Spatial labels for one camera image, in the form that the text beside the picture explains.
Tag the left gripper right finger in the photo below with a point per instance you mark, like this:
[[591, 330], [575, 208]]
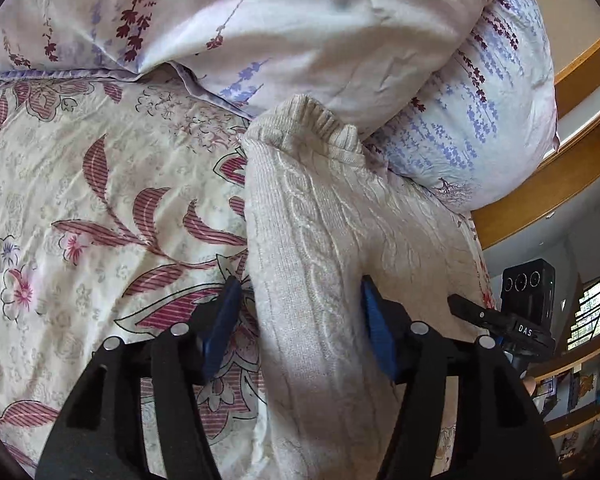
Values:
[[465, 413]]

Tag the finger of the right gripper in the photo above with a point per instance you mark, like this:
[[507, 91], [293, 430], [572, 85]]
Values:
[[481, 317]]

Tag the beige cable knit sweater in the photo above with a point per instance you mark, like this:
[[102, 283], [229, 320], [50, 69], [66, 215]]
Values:
[[318, 220]]

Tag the right hand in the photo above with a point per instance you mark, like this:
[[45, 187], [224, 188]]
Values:
[[529, 383]]

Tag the wooden shelf with items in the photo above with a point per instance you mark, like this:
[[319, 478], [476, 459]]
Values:
[[567, 396]]

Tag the right lavender print pillow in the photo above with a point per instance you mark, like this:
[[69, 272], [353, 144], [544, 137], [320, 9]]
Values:
[[482, 124]]

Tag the floral bed sheet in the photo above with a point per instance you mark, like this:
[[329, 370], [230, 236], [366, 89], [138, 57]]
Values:
[[121, 211]]

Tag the left white floral pillow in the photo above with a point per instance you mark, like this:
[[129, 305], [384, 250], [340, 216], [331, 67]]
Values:
[[363, 59]]

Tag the black camera box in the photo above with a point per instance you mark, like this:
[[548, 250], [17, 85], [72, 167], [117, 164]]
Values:
[[528, 290]]

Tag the wooden headboard frame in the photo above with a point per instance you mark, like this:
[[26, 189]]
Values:
[[563, 173]]

